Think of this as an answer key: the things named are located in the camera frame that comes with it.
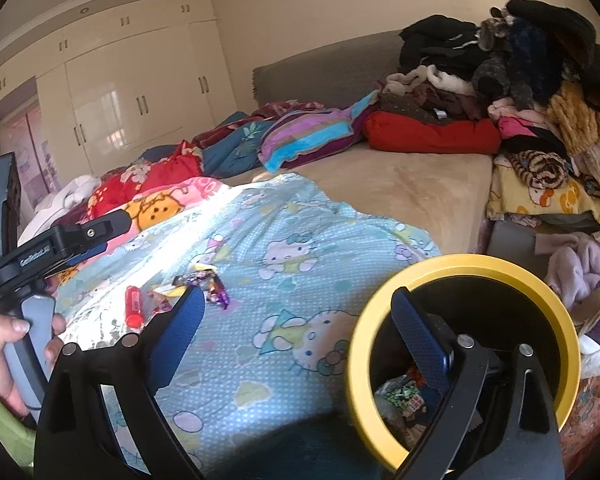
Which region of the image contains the green sleeve left forearm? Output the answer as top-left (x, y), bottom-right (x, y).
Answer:
top-left (0, 400), bottom-right (35, 477)

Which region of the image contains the yellow rimmed black trash bin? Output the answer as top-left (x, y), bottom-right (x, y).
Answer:
top-left (347, 254), bottom-right (581, 479)

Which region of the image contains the person's left hand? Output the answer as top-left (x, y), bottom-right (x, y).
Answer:
top-left (0, 314), bottom-right (30, 418)

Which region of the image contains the yellow white snack wrapper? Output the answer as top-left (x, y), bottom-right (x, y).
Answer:
top-left (148, 285), bottom-right (186, 312)

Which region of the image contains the pink bear print blanket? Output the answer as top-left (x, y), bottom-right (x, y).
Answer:
top-left (57, 177), bottom-right (223, 285)

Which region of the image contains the red floral quilt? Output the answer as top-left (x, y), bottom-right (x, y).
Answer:
top-left (53, 140), bottom-right (204, 226)

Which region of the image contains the beige mattress cover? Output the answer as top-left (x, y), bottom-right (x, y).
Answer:
top-left (220, 142), bottom-right (496, 261)

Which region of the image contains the lilac sweater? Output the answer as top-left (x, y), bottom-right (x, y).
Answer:
top-left (534, 233), bottom-right (600, 310)

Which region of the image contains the yellow cartoon print blanket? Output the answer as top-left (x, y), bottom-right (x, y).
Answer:
top-left (486, 155), bottom-right (600, 224)

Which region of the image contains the blue floral quilt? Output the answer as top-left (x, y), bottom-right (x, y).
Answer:
top-left (139, 110), bottom-right (276, 180)

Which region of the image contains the white glossy wardrobe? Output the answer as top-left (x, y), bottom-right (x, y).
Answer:
top-left (0, 0), bottom-right (236, 183)

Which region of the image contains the purple blue striped pillow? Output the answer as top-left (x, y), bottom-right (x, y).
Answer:
top-left (258, 90), bottom-right (380, 172)

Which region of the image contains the red cushion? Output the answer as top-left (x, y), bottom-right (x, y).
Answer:
top-left (363, 112), bottom-right (501, 155)

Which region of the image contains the grey headboard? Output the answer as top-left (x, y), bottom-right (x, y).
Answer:
top-left (252, 30), bottom-right (403, 108)

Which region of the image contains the pile of dark clothes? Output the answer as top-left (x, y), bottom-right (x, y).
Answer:
top-left (385, 0), bottom-right (600, 112)

